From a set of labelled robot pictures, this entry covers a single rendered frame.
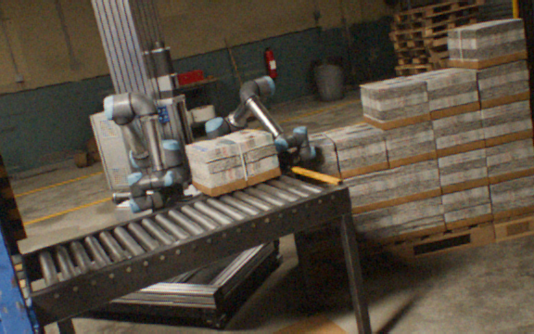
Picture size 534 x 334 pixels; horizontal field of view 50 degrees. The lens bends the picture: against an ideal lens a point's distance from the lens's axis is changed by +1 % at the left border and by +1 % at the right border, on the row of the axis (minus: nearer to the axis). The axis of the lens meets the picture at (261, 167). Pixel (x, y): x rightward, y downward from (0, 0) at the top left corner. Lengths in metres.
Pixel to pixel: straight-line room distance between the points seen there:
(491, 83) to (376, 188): 0.88
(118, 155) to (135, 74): 0.51
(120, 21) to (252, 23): 7.16
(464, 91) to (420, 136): 0.35
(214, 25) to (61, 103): 2.87
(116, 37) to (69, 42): 6.14
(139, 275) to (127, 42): 1.53
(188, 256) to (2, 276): 0.69
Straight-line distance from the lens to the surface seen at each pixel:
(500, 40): 3.55
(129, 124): 2.89
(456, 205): 3.60
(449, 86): 3.44
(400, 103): 3.34
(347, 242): 2.57
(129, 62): 3.32
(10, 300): 1.96
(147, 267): 2.21
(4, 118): 9.40
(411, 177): 3.44
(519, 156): 3.70
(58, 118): 9.45
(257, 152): 2.77
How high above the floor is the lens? 1.54
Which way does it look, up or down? 14 degrees down
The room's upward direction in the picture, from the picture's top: 12 degrees counter-clockwise
